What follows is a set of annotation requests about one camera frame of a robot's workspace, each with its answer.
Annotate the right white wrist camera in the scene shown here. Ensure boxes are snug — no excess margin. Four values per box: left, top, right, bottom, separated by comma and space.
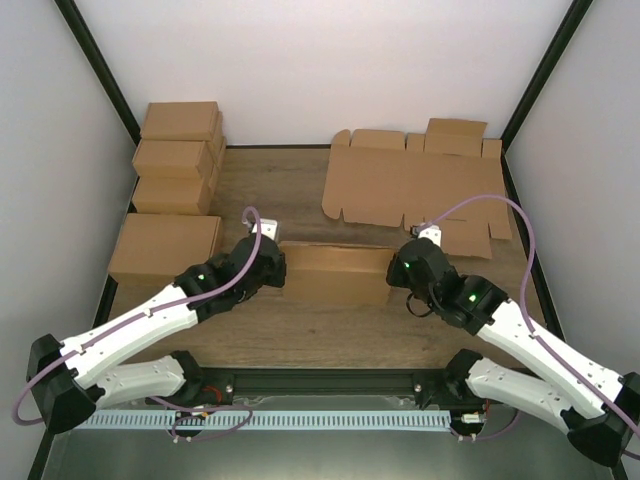
410, 224, 442, 247

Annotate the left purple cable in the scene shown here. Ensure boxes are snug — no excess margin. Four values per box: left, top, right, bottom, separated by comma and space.
10, 206, 263, 427

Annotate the left black corner post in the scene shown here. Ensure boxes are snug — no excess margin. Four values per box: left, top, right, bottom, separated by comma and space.
53, 0, 143, 147

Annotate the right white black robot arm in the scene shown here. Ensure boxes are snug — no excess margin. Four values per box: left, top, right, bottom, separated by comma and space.
386, 238, 639, 467

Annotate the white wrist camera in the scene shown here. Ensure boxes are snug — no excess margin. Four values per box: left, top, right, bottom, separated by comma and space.
410, 224, 442, 247
250, 218, 280, 242

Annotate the large front folded cardboard box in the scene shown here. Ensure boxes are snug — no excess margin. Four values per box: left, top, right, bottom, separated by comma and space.
108, 213, 223, 286

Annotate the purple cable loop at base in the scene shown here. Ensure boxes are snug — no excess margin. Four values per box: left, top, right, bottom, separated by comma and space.
149, 397, 254, 446

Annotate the right black corner post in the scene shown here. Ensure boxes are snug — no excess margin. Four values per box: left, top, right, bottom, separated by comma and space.
500, 0, 596, 151

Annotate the light blue slotted cable duct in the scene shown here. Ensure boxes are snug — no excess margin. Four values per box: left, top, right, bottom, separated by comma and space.
78, 410, 451, 432

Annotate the black aluminium frame rail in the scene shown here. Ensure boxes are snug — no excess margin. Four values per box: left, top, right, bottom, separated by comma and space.
203, 368, 447, 398

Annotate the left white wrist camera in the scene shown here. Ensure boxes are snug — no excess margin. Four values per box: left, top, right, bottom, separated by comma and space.
250, 218, 280, 242

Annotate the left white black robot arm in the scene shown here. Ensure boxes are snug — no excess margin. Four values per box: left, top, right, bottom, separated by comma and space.
27, 222, 286, 434

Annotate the black corner post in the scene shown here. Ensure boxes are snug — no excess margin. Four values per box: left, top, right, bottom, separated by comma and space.
53, 0, 143, 147
500, 0, 596, 151

